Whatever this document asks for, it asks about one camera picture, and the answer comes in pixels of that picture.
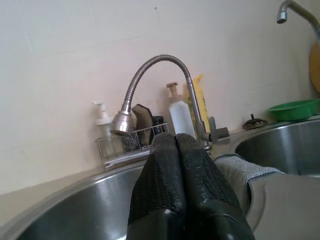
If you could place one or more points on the clear pump soap bottle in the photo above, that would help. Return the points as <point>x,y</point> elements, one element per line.
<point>102,122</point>

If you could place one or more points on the metal sink strainer plug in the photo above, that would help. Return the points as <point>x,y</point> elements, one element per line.
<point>253,123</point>

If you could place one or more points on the white pump bottle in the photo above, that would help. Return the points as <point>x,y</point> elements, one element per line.
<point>180,115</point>

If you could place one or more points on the round wooden cutting board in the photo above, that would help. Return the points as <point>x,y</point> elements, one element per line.
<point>315,67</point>

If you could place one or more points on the steel curved pipe faucet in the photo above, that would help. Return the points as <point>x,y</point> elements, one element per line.
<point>300,10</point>

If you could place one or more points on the steel wool scrubber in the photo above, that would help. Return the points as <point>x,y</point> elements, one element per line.
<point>131,142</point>

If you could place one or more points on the stainless steel double sink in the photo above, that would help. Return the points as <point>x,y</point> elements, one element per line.
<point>75,205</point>

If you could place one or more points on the small black container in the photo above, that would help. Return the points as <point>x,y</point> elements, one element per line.
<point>158,122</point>

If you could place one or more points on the grey dish cloth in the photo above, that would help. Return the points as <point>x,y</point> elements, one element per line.
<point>237,170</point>

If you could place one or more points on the yellow plastic bag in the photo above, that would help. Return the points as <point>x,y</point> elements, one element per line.
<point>201,100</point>

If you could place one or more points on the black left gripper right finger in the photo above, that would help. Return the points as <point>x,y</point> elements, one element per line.
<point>207,195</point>

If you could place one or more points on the green plastic bowl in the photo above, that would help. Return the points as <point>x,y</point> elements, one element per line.
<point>292,111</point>

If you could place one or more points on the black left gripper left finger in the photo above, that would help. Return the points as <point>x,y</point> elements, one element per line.
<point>160,187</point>

